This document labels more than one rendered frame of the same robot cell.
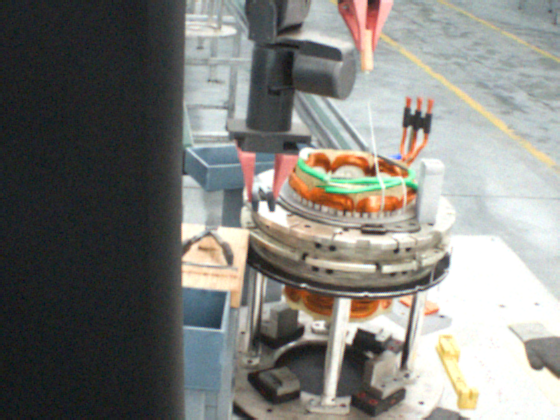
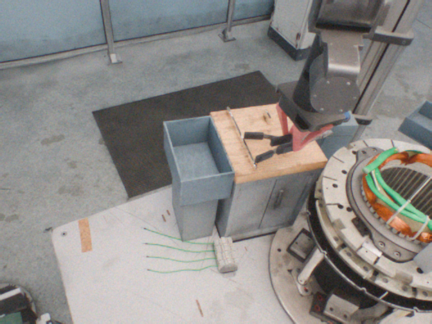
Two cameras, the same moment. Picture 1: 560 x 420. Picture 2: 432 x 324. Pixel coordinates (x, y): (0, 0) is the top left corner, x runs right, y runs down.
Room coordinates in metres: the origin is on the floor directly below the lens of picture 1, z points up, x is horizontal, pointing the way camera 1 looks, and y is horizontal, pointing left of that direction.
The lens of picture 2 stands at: (0.81, -0.34, 1.59)
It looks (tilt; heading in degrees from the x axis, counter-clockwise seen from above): 49 degrees down; 69
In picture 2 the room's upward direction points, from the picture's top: 7 degrees clockwise
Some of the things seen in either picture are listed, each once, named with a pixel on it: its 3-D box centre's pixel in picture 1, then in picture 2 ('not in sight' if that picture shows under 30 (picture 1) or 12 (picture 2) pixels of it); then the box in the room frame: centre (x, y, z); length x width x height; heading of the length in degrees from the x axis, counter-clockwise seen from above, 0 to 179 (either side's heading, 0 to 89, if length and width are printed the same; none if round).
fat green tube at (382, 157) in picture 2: (311, 165); (391, 157); (1.27, -0.03, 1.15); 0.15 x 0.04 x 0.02; 7
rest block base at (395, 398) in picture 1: (378, 396); (330, 310); (1.20, -0.17, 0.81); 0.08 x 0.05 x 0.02; 139
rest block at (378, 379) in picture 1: (384, 374); (341, 306); (1.21, -0.18, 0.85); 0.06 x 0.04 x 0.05; 139
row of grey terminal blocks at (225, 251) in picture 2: not in sight; (225, 254); (1.01, 0.02, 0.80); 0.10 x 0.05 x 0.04; 86
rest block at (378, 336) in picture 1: (373, 332); not in sight; (1.38, -0.17, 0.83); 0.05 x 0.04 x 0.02; 61
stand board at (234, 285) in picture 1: (173, 259); (265, 139); (1.11, 0.14, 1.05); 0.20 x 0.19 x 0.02; 1
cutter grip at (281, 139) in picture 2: (255, 201); (281, 140); (1.08, 0.04, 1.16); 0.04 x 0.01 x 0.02; 8
